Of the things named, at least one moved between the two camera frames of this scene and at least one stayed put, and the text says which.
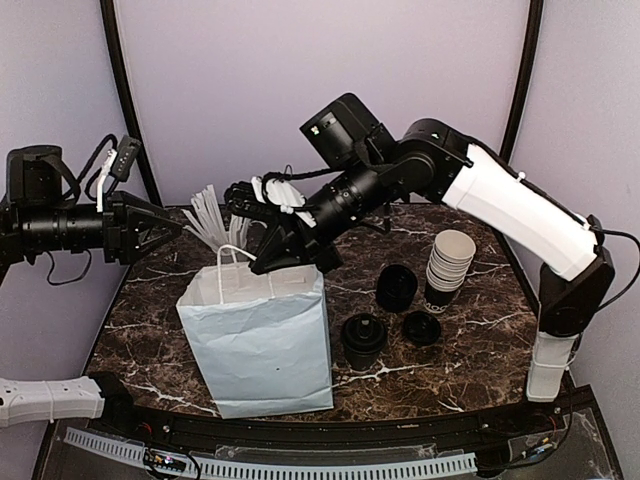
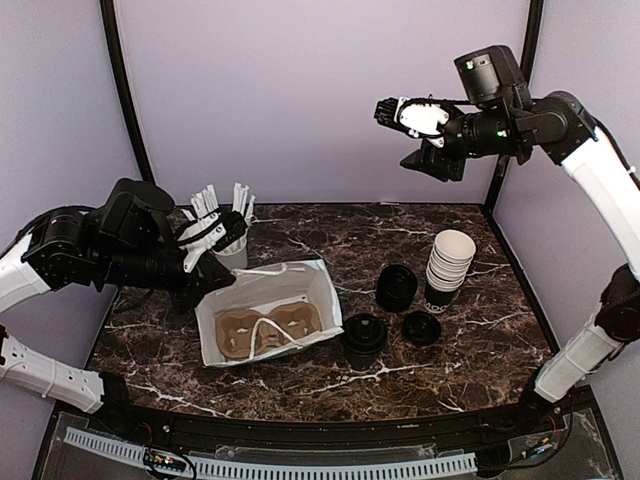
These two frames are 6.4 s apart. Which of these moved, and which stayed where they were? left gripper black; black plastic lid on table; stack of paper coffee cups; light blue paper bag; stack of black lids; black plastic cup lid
Moved: light blue paper bag; left gripper black
Stayed: stack of black lids; black plastic cup lid; stack of paper coffee cups; black plastic lid on table
